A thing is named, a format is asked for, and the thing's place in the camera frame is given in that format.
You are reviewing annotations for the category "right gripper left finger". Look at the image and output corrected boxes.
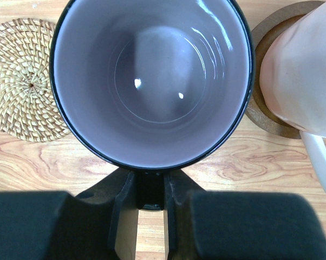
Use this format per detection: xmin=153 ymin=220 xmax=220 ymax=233
xmin=0 ymin=169 xmax=138 ymax=259

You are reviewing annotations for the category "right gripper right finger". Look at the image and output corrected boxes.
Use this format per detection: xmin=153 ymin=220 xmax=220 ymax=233
xmin=164 ymin=170 xmax=326 ymax=259

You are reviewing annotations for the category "woven coaster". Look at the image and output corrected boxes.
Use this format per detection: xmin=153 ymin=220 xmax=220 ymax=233
xmin=0 ymin=18 xmax=70 ymax=142

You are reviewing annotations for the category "brown coaster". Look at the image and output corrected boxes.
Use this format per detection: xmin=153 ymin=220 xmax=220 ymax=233
xmin=245 ymin=1 xmax=324 ymax=139

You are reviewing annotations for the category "purple mug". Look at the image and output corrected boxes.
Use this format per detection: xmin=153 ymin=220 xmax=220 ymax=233
xmin=50 ymin=1 xmax=255 ymax=210

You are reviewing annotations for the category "pink mug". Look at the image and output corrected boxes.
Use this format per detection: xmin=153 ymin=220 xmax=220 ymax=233
xmin=259 ymin=2 xmax=326 ymax=193

